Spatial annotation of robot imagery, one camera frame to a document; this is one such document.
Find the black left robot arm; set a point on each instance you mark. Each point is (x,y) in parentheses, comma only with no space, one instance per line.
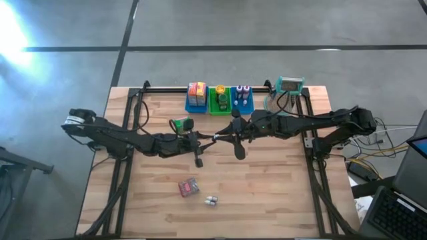
(116,136)

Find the grey laptop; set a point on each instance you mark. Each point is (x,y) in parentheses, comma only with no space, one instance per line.
(412,173)

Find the green-lidded spice jar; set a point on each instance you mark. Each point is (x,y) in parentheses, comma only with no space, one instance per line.
(223,101)

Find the black power brick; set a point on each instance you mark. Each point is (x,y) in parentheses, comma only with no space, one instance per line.
(360,170)

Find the bright green food packet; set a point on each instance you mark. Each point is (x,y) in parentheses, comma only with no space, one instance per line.
(181,126)

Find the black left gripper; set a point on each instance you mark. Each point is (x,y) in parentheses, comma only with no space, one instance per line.
(187,145)

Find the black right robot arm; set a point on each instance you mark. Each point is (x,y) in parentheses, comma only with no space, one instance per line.
(317,121)

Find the yellow food box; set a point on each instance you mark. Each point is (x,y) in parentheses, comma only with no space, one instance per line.
(201,92)

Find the red patterned box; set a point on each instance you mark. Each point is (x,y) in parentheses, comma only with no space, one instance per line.
(188,186)

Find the black aluminium table frame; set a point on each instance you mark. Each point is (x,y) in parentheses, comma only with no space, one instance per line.
(160,90)

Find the blue plastic basket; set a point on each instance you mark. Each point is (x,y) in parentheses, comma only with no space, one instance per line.
(241,110)
(191,109)

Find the green plastic basket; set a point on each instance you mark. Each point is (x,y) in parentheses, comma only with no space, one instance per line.
(213,110)

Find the purple-capped gel bottle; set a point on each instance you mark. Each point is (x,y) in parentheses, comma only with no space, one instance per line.
(239,91)

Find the small dark dropper bottle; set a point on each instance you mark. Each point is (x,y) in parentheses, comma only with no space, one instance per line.
(217,136)

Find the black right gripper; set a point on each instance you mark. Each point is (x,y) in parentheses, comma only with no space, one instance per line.
(248,128)

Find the black laptop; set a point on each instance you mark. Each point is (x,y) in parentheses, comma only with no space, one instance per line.
(397,216)

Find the pink-capped red gel bottle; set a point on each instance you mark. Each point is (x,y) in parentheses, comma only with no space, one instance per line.
(246,91)

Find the white paper sheet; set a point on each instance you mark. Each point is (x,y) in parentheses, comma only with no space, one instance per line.
(363,208)

